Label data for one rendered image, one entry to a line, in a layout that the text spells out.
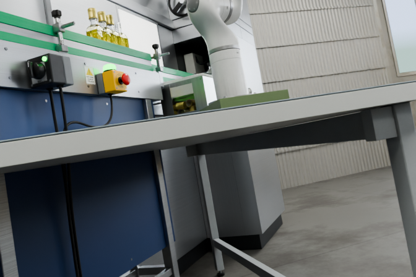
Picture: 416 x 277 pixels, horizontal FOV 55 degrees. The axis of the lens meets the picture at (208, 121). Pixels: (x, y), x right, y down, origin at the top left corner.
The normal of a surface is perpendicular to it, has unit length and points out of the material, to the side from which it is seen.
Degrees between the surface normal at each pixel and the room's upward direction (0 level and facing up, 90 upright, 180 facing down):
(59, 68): 90
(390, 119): 90
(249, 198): 90
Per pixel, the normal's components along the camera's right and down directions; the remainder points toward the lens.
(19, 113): 0.91, -0.18
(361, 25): 0.29, -0.11
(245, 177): -0.38, 0.01
